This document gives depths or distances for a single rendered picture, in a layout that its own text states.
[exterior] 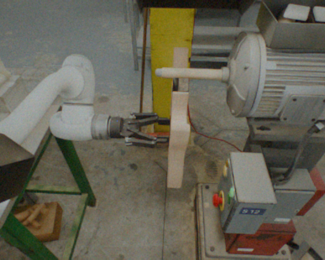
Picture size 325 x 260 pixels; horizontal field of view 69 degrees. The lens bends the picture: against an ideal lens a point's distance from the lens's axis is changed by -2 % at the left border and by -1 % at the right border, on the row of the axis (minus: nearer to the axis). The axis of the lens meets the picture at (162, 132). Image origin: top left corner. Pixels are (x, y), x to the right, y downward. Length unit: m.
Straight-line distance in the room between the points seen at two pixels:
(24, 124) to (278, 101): 0.63
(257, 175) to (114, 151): 1.64
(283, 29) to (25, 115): 0.62
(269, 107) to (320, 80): 0.14
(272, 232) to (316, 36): 0.82
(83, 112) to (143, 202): 1.16
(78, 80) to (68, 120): 0.14
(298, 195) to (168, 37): 1.18
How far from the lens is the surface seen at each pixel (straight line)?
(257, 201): 0.65
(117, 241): 1.78
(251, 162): 0.71
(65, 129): 0.86
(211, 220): 1.51
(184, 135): 0.58
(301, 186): 0.97
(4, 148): 0.21
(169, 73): 0.74
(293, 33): 0.67
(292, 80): 0.70
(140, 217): 1.82
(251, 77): 0.66
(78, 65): 0.85
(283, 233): 1.23
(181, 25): 1.63
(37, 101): 0.66
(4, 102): 1.10
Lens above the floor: 1.65
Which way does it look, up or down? 46 degrees down
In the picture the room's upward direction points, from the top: straight up
